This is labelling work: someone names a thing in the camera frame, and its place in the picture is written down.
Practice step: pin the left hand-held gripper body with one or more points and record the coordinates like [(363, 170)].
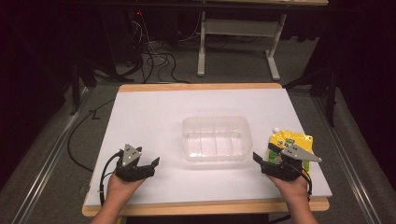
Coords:
[(129, 161)]

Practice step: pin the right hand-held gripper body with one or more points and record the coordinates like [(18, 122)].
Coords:
[(288, 163)]

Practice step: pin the person's right hand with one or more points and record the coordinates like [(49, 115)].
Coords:
[(289, 188)]

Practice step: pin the person's left hand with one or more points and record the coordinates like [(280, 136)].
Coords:
[(123, 186)]

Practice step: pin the yellow spouted pouch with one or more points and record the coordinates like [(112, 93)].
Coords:
[(291, 140)]

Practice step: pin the white table sheet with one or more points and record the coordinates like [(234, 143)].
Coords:
[(174, 124)]

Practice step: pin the clear plastic container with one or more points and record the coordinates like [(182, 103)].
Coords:
[(216, 138)]

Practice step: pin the black metal stand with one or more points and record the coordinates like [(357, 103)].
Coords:
[(327, 90), (79, 84)]

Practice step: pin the wooden table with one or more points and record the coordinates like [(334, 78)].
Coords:
[(199, 86)]

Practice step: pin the metal floor rail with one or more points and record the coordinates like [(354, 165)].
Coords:
[(348, 161), (46, 168)]

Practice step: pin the white desk frame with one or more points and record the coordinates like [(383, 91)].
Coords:
[(239, 28)]

